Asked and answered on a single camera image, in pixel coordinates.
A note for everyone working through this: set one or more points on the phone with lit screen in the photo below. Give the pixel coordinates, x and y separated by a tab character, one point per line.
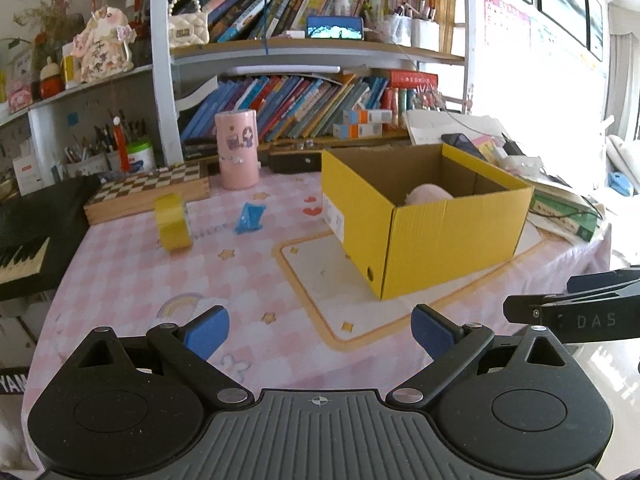
334	27

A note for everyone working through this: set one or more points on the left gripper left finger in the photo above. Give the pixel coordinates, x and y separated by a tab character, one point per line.
186	350

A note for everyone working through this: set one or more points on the cream quilted handbag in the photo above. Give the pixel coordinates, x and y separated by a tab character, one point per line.
187	29

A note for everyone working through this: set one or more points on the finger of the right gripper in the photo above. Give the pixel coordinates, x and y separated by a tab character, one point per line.
526	309
584	282

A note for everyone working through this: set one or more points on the white green lidded jar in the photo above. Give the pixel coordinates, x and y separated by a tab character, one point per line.
140	156

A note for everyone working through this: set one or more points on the red book box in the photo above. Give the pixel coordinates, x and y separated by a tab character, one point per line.
408	79

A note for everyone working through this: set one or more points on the pink cylindrical canister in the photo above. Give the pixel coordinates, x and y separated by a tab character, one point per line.
237	140

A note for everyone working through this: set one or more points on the green book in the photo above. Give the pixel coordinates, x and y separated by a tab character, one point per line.
575	224

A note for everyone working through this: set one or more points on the pink plush pig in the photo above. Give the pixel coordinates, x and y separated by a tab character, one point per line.
426	194

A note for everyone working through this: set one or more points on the yellow tape roll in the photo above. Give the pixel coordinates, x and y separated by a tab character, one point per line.
172	222

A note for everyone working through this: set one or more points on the red white pen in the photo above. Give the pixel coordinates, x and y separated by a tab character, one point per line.
121	145

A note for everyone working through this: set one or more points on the white bookshelf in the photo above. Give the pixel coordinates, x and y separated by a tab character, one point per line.
257	56

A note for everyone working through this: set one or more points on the black electronic keyboard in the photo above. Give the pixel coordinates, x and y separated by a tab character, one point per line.
40	234

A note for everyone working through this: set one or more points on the blue plastic bag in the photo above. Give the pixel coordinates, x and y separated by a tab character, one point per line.
250	219

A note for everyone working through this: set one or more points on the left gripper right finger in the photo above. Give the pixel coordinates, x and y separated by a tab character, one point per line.
455	351

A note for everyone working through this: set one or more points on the yellow cardboard box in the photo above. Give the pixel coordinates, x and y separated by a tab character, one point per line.
401	249

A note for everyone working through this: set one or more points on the wooden chess board box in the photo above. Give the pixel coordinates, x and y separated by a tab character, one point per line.
138	193

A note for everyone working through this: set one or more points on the pink floral decorated figure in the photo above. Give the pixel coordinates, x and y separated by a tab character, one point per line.
103	47

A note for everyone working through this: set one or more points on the orange white medicine box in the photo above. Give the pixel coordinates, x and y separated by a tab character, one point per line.
360	117
357	131

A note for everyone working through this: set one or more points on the pink checkered tablecloth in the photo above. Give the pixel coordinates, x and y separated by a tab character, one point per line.
301	314

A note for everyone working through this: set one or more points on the black smartphone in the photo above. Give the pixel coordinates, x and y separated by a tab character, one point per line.
462	143

